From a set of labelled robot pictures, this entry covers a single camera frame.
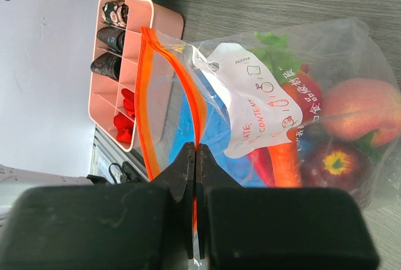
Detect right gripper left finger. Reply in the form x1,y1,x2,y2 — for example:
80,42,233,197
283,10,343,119
1,142,195,269

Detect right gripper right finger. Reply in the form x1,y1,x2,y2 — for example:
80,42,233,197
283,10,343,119
195,144,380,269

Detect red chili pepper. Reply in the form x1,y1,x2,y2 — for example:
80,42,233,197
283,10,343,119
247,147,276,187

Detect dark red apple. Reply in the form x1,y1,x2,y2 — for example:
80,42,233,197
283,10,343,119
300,140,370,194

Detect clear zip top bag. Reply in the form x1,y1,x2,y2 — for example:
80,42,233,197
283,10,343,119
135,17,401,261

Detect pink peach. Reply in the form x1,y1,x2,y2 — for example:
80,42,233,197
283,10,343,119
321,78,400,147

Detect orange carrot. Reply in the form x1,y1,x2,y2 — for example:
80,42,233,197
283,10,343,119
251,32,322,187

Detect red cloth items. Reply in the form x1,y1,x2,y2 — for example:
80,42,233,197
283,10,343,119
113,87,135,144

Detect dark rolled socks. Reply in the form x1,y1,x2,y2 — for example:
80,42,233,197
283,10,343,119
90,1,128,81

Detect pink divided organizer tray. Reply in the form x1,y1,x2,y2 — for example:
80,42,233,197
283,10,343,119
88,0,184,152

